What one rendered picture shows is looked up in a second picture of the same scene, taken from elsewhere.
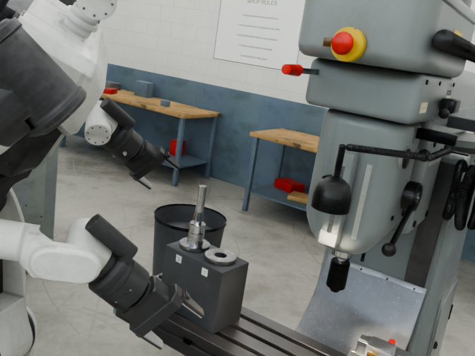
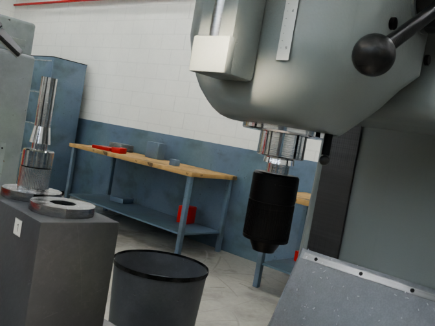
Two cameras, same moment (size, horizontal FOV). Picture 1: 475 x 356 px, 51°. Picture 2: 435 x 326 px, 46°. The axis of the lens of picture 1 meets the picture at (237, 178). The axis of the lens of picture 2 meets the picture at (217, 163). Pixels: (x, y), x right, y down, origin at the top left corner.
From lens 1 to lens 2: 0.81 m
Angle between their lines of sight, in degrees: 15
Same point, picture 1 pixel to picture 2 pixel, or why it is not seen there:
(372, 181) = not seen: outside the picture
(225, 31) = not seen: hidden behind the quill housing
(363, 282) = (365, 297)
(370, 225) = (324, 15)
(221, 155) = (235, 224)
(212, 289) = (24, 262)
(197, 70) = (213, 130)
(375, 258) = (388, 250)
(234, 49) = not seen: hidden behind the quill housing
